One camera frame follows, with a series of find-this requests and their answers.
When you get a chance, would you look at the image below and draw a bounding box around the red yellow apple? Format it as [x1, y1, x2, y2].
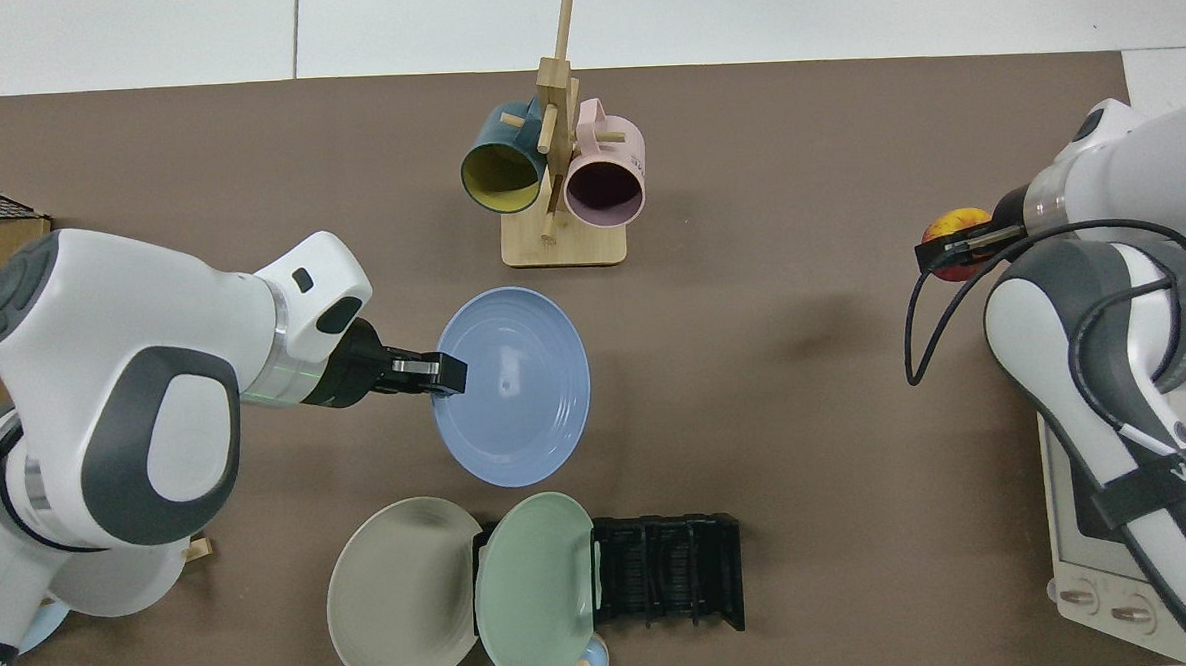
[921, 206, 997, 284]

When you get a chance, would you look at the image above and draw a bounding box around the beige plate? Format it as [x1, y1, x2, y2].
[322, 494, 490, 666]

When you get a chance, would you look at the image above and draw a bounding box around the green plate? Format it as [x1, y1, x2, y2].
[470, 489, 602, 666]

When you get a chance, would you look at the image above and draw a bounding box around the white plate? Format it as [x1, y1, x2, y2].
[50, 536, 192, 621]

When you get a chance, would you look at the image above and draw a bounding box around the black dish rack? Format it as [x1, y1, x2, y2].
[471, 512, 746, 644]

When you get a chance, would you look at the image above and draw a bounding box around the light blue plate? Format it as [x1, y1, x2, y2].
[12, 596, 73, 657]

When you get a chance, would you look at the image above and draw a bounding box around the wooden cup stand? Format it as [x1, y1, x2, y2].
[490, 0, 629, 271]

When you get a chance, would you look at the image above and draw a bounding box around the brown tablecloth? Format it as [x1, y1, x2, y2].
[0, 41, 1177, 666]

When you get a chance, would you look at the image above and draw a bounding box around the dark teal mug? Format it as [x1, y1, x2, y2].
[457, 99, 552, 218]

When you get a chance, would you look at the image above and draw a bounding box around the pink mug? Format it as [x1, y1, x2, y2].
[559, 96, 649, 231]

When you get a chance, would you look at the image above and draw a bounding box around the pale toaster oven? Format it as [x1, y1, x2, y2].
[1036, 387, 1186, 666]

